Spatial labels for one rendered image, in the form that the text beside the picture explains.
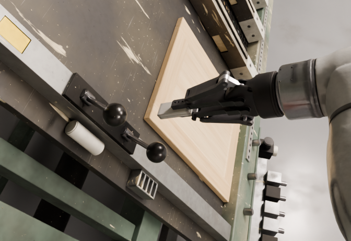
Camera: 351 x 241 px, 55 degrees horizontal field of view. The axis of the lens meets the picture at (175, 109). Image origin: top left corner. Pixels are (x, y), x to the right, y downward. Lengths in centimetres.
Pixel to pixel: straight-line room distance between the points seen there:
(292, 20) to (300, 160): 136
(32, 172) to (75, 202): 12
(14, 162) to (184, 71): 54
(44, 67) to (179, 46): 49
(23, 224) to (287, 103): 41
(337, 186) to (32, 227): 41
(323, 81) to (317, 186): 183
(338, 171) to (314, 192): 186
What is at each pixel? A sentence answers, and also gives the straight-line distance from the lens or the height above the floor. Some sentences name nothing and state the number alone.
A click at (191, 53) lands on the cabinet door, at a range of 105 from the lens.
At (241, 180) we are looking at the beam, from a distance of 120.
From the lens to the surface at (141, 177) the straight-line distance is 77.
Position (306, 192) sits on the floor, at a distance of 227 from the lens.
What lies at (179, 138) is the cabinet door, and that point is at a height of 119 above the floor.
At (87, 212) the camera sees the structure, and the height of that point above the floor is 129.
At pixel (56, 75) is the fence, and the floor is 155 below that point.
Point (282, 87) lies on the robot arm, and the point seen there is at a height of 159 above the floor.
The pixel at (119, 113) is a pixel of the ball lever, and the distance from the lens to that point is 52.
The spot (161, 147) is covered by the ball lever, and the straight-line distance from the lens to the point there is 60.
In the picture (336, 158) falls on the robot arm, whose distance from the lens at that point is 44.
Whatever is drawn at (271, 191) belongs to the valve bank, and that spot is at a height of 76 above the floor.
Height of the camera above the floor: 198
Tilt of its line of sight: 55 degrees down
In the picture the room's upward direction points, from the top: straight up
